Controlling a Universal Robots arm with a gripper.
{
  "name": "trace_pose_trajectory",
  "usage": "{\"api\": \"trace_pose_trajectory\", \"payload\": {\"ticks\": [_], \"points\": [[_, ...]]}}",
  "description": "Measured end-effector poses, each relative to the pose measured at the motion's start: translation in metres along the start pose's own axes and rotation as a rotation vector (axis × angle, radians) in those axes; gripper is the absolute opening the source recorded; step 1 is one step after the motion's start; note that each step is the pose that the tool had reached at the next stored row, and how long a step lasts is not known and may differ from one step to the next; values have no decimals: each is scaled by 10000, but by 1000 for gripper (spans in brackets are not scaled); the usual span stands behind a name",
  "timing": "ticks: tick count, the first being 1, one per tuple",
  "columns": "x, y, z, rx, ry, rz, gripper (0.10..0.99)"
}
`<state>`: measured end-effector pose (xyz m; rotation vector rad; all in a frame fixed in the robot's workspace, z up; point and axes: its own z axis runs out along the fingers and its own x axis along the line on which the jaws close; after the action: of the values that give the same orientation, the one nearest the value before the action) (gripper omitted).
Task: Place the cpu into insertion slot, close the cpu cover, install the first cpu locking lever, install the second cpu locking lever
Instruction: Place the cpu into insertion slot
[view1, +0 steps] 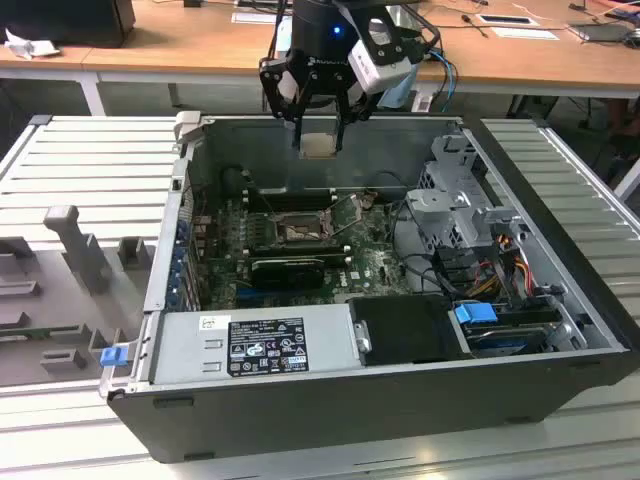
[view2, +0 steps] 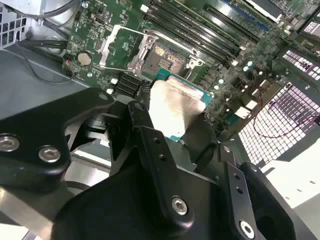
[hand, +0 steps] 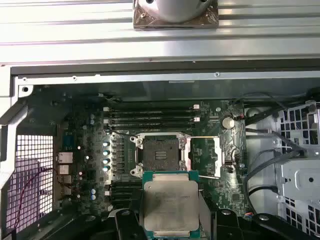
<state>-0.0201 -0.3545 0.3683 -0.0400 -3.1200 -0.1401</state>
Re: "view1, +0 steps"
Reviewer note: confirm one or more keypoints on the black open PC case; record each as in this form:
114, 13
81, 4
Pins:
300, 425

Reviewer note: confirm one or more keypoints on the wooden desk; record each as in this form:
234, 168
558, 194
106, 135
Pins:
500, 60
45, 62

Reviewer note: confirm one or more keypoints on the CPU socket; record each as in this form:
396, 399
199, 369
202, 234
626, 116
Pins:
300, 231

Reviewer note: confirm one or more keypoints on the silver CPU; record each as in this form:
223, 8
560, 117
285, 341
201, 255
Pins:
317, 146

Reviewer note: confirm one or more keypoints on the grey power supply unit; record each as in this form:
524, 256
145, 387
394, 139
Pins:
185, 350

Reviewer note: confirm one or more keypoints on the black computer box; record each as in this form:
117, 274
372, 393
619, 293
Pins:
65, 22

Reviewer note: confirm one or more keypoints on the crumpled white paper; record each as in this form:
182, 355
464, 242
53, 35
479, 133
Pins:
30, 46

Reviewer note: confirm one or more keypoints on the white framed tablet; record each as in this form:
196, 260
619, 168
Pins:
506, 20

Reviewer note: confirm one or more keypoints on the black graphics card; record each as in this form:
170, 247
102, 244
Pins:
285, 272

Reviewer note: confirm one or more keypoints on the black RAM stick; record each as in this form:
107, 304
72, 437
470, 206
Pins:
295, 250

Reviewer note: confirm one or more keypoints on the coin cell battery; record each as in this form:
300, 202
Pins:
369, 200

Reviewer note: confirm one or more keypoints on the white paper sheet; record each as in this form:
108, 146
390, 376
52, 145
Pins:
525, 33
255, 18

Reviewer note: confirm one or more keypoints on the grey parts rack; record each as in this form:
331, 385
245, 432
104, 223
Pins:
50, 300

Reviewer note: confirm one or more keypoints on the hard disk in blue carrier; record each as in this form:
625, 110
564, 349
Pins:
475, 315

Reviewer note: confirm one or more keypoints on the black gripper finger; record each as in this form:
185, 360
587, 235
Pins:
352, 107
285, 107

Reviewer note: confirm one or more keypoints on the blue plastic latch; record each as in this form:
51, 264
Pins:
112, 357

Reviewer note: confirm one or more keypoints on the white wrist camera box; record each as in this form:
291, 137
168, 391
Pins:
375, 70

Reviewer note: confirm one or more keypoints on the white power strip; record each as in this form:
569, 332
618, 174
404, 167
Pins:
422, 102

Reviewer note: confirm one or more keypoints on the green motherboard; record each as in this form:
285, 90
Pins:
370, 265

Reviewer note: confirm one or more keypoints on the black plastic shroud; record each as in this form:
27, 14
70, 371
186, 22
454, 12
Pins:
400, 330

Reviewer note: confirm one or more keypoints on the grey notebook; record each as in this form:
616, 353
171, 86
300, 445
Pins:
600, 32

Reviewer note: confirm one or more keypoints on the grey metal drive cage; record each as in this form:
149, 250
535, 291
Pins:
440, 200

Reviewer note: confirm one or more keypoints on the seated person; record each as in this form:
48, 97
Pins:
627, 120

